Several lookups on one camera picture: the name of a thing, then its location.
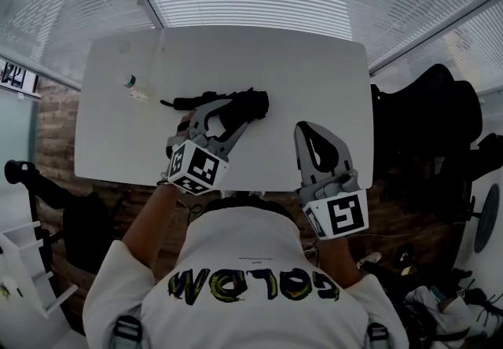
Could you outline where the person's left forearm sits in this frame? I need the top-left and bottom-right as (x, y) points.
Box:
(119, 181), (181, 276)

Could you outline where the person's left hand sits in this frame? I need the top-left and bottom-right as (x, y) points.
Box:
(176, 111), (196, 136)

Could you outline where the white cloth bag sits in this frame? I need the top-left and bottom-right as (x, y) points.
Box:
(404, 284), (475, 337)

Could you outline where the white slatted rack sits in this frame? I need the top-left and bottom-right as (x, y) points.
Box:
(0, 219), (79, 320)

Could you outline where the black and white wall sign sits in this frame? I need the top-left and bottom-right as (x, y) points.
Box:
(0, 57), (41, 96)

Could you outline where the white table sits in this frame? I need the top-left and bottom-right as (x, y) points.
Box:
(73, 27), (374, 194)

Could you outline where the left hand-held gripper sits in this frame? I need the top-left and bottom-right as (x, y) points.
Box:
(163, 98), (250, 197)

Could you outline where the white printed shirt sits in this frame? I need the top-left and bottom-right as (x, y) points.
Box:
(82, 197), (409, 349)

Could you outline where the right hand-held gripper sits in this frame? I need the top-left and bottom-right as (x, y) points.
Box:
(294, 121), (370, 241)

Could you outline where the person's right forearm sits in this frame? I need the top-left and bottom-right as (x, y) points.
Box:
(316, 235), (363, 290)

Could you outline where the round black stand base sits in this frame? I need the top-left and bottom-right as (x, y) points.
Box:
(472, 183), (501, 254)

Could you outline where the grey backpack strap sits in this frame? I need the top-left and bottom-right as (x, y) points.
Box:
(112, 314), (143, 349)
(365, 321), (391, 349)

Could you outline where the black cloth garment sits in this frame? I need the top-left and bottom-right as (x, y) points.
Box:
(160, 86), (273, 140)

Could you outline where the black swivel chair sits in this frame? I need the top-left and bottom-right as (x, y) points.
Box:
(3, 158), (117, 276)

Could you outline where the black mesh office chair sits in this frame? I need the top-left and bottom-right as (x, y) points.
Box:
(370, 63), (484, 187)

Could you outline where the clear bottle green cap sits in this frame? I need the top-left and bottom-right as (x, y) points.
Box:
(119, 72), (159, 103)

